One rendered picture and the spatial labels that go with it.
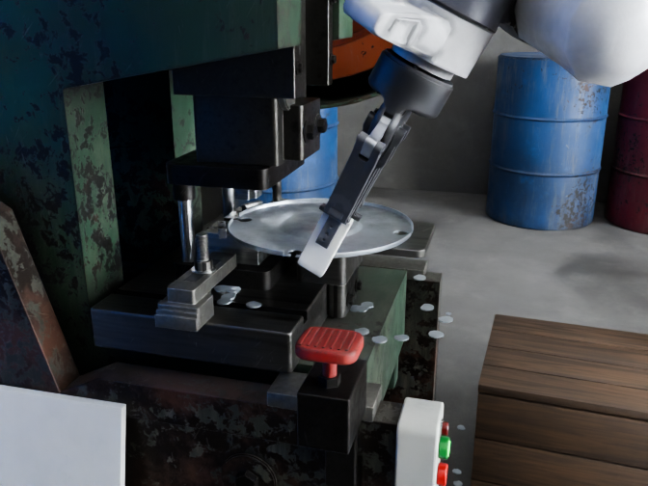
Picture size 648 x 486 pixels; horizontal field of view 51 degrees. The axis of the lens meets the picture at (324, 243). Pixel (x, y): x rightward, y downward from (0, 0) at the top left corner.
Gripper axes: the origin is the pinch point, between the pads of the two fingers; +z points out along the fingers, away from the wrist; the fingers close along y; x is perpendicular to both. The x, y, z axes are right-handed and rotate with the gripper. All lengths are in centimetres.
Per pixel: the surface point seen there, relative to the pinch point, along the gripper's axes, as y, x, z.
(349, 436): -1.5, -12.8, 17.9
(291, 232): 28.2, 8.2, 13.3
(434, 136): 364, 10, 53
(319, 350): -1.9, -5.2, 10.3
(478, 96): 364, -1, 19
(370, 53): 66, 17, -11
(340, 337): 1.5, -6.5, 9.6
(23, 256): 10.1, 37.5, 29.7
